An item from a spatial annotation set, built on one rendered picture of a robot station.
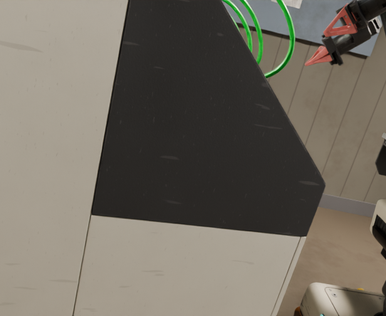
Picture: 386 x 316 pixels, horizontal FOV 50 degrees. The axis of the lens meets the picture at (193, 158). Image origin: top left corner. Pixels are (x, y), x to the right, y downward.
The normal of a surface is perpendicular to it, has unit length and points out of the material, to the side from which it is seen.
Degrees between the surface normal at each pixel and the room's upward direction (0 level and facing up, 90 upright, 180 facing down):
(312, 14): 90
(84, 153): 90
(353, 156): 90
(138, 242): 90
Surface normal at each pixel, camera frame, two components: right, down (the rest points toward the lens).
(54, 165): 0.21, 0.38
